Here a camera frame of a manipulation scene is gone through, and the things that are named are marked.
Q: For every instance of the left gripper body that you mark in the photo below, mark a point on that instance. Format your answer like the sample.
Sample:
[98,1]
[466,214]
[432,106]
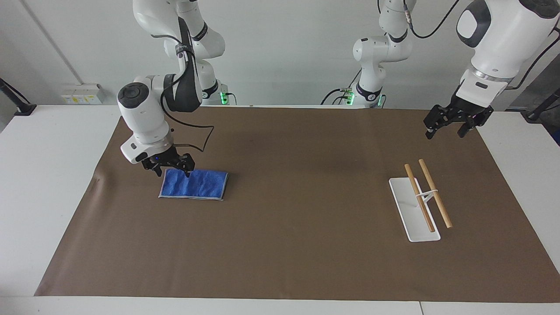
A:
[473,111]

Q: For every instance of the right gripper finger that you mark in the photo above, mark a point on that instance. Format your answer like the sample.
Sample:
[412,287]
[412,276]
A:
[155,169]
[187,162]

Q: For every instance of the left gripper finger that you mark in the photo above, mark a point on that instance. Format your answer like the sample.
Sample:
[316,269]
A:
[470,126]
[437,119]

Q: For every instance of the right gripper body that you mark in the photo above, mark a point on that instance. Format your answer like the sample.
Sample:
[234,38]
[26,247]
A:
[161,158]

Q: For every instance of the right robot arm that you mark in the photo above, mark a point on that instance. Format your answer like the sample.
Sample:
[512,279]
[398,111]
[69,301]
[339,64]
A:
[144,113]

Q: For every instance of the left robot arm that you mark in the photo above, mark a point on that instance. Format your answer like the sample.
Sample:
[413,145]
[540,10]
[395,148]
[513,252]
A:
[498,39]

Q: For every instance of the blue towel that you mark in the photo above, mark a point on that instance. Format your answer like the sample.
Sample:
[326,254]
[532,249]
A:
[194,184]

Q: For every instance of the black stand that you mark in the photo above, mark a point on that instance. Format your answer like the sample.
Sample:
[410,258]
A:
[19,105]
[540,110]

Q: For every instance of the white rack with wooden bars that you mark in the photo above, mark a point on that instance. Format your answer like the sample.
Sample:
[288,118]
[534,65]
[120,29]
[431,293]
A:
[413,210]

